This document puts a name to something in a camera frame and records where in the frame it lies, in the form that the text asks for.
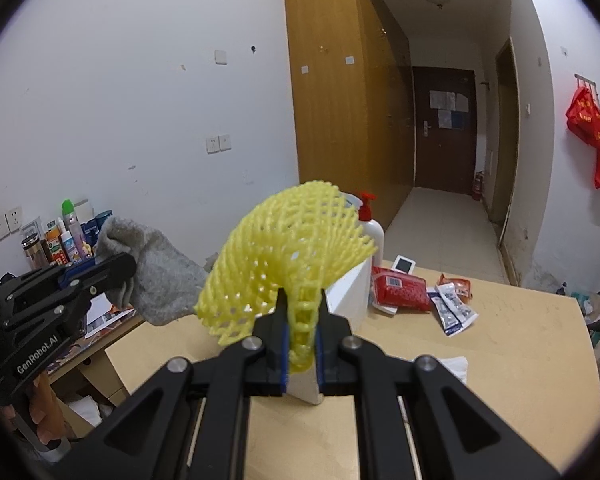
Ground bag on floor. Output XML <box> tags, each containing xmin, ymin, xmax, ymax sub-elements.
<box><xmin>572</xmin><ymin>287</ymin><xmax>600</xmax><ymax>332</ymax></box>

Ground papers on door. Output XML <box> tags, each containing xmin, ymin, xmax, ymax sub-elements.
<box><xmin>429</xmin><ymin>90</ymin><xmax>470</xmax><ymax>128</ymax></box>

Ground person's left hand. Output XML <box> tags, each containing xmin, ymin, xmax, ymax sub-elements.
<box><xmin>0</xmin><ymin>374</ymin><xmax>72</xmax><ymax>457</ymax></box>

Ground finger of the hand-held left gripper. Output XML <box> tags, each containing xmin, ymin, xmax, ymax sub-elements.
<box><xmin>2</xmin><ymin>252</ymin><xmax>139</xmax><ymax>334</ymax></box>
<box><xmin>0</xmin><ymin>258</ymin><xmax>102</xmax><ymax>307</ymax></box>

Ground yellow foam net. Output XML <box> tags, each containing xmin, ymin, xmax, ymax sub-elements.
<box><xmin>194</xmin><ymin>180</ymin><xmax>378</xmax><ymax>373</ymax></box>

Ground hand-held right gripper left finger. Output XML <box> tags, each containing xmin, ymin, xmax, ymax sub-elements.
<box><xmin>69</xmin><ymin>289</ymin><xmax>288</xmax><ymax>480</ymax></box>

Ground orange drink carton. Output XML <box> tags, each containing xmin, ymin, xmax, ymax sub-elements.
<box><xmin>45</xmin><ymin>225</ymin><xmax>69</xmax><ymax>264</ymax></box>

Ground orange snack packet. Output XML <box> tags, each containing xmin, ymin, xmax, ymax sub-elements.
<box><xmin>439</xmin><ymin>273</ymin><xmax>473</xmax><ymax>302</ymax></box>

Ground dark blue cup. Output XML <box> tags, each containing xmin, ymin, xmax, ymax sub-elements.
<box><xmin>94</xmin><ymin>210</ymin><xmax>114</xmax><ymax>242</ymax></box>

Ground white pump bottle red cap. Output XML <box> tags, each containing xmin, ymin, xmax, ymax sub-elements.
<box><xmin>355</xmin><ymin>191</ymin><xmax>385</xmax><ymax>281</ymax></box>

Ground dark brown entry door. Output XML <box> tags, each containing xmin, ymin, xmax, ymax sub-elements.
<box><xmin>412</xmin><ymin>66</ymin><xmax>477</xmax><ymax>195</ymax></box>

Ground red packet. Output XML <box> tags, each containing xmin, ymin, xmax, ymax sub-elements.
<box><xmin>370</xmin><ymin>266</ymin><xmax>431</xmax><ymax>315</ymax></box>

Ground white foam box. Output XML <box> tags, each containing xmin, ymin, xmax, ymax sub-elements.
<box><xmin>207</xmin><ymin>192</ymin><xmax>376</xmax><ymax>406</ymax></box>

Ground brown jar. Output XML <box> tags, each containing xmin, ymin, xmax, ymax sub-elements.
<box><xmin>22</xmin><ymin>235</ymin><xmax>48</xmax><ymax>272</ymax></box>

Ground open white magazine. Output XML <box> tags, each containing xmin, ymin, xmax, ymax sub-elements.
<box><xmin>82</xmin><ymin>302</ymin><xmax>137</xmax><ymax>338</ymax></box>

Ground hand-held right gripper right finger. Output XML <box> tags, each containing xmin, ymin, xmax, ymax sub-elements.
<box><xmin>314</xmin><ymin>299</ymin><xmax>567</xmax><ymax>480</ymax></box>

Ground white tissue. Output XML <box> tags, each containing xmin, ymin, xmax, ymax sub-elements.
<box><xmin>412</xmin><ymin>356</ymin><xmax>468</xmax><ymax>386</ymax></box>

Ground green cap spray bottle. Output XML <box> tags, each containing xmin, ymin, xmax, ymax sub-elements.
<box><xmin>61</xmin><ymin>199</ymin><xmax>84</xmax><ymax>261</ymax></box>

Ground light wooden side door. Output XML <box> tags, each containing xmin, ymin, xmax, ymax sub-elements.
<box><xmin>490</xmin><ymin>37</ymin><xmax>521</xmax><ymax>246</ymax></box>

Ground wall hook rack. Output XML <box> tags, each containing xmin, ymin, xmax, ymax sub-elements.
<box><xmin>575</xmin><ymin>73</ymin><xmax>600</xmax><ymax>97</ymax></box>

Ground red bags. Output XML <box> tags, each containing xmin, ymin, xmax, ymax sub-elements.
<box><xmin>566</xmin><ymin>85</ymin><xmax>600</xmax><ymax>193</ymax></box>

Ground grey sock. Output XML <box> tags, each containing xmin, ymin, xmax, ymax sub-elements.
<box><xmin>96</xmin><ymin>216</ymin><xmax>211</xmax><ymax>326</ymax></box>

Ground wooden wardrobe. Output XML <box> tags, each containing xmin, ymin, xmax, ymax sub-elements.
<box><xmin>282</xmin><ymin>0</ymin><xmax>415</xmax><ymax>233</ymax></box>

